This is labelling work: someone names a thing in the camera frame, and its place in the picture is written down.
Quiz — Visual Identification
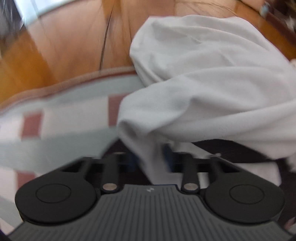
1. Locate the white sweatshirt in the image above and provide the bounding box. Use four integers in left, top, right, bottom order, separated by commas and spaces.
117, 15, 295, 184

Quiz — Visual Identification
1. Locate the striped floor rug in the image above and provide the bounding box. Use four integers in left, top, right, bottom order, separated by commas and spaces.
1, 70, 143, 234

